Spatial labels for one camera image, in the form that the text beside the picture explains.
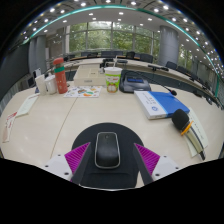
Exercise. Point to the white paper sheet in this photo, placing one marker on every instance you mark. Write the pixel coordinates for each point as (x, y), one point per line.
(201, 131)

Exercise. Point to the colourful leaflet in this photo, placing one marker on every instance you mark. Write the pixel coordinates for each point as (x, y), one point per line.
(81, 91)

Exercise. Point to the dark office chairs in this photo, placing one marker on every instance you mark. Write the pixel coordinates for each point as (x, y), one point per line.
(146, 57)

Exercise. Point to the white paper cup stack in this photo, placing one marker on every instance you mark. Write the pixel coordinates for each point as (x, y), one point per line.
(40, 85)

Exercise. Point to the blue and white book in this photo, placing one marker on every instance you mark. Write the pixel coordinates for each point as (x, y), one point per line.
(161, 104)

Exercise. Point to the black mouse pad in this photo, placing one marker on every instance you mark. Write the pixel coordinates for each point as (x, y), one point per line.
(128, 135)

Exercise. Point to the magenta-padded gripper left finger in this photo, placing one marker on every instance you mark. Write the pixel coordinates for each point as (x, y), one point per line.
(61, 165)

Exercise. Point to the red drink bottle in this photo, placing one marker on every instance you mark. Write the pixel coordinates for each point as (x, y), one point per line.
(60, 78)

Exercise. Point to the green printed paper cup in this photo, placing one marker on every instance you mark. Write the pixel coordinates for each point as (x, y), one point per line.
(113, 80)

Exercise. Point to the black computer mouse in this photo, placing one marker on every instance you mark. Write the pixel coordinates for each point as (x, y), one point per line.
(107, 150)

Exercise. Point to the black foam handheld microphone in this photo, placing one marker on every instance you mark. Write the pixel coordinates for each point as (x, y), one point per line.
(180, 119)

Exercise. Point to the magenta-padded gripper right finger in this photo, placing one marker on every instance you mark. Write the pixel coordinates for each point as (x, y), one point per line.
(162, 165)

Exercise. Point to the ceiling lights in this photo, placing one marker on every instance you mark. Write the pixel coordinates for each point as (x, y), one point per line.
(108, 1)

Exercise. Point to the white booklet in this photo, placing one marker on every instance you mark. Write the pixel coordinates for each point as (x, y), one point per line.
(27, 105)

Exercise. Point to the dark conference microphone unit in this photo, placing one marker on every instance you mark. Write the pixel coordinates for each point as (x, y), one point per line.
(135, 85)

